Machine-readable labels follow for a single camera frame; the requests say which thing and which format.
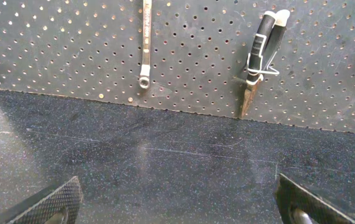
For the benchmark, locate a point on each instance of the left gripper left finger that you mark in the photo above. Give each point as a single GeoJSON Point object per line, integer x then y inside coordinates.
{"type": "Point", "coordinates": [62, 199]}

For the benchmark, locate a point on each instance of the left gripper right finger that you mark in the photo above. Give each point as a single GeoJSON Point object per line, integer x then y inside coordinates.
{"type": "Point", "coordinates": [302, 196]}

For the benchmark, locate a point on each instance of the black pegboard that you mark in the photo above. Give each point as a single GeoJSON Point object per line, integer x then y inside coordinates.
{"type": "Point", "coordinates": [71, 46]}

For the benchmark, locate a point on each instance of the metal hook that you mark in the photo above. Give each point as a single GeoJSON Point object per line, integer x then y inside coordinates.
{"type": "Point", "coordinates": [272, 72]}

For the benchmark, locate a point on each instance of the black and white pliers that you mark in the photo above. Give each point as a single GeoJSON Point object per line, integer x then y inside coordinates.
{"type": "Point", "coordinates": [257, 53]}

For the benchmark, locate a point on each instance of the wrench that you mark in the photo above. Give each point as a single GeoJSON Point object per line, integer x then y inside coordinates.
{"type": "Point", "coordinates": [146, 37]}

